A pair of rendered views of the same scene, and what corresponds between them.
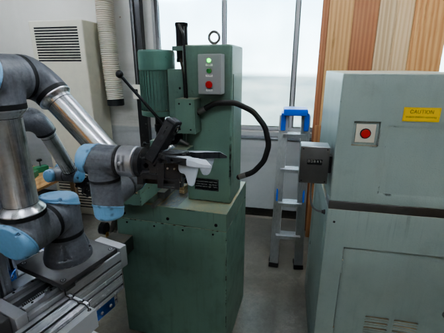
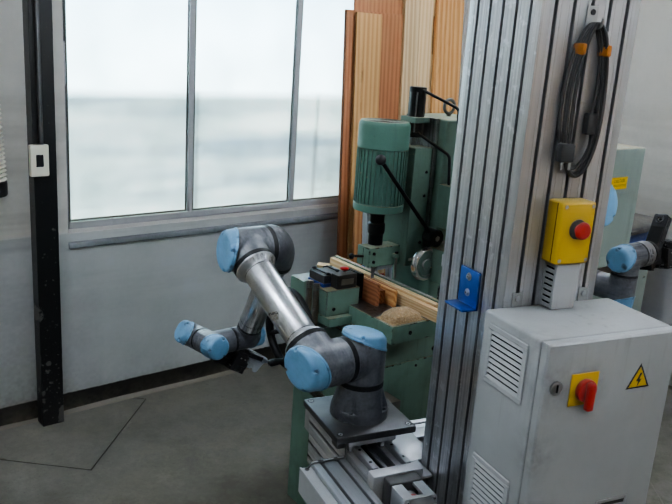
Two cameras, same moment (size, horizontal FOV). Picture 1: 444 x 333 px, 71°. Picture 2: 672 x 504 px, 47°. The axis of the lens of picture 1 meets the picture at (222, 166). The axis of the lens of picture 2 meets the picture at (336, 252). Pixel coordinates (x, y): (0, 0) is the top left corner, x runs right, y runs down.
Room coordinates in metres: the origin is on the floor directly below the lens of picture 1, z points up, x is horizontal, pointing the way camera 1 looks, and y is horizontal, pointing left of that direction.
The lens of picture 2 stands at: (0.09, 2.46, 1.75)
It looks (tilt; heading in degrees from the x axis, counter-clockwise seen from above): 15 degrees down; 308
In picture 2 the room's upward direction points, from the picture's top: 4 degrees clockwise
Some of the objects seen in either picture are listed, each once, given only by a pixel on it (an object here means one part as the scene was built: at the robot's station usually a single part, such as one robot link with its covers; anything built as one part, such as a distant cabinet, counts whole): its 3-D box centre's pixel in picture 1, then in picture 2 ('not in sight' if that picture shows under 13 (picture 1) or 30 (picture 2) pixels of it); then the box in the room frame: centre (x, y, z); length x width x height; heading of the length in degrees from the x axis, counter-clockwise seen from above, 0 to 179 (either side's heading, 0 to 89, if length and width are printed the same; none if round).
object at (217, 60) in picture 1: (211, 74); not in sight; (1.37, 0.04, 1.40); 0.10 x 0.06 x 0.16; 74
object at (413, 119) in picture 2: (183, 42); (417, 111); (1.56, 0.18, 1.54); 0.08 x 0.08 x 0.17; 74
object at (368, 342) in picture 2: not in sight; (361, 353); (1.15, 0.97, 0.98); 0.13 x 0.12 x 0.14; 77
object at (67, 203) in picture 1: (59, 212); not in sight; (0.92, 0.52, 0.98); 0.13 x 0.12 x 0.14; 167
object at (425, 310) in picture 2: not in sight; (390, 294); (1.49, 0.34, 0.92); 0.55 x 0.02 x 0.04; 164
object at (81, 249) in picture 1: (66, 242); not in sight; (0.93, 0.52, 0.87); 0.15 x 0.15 x 0.10
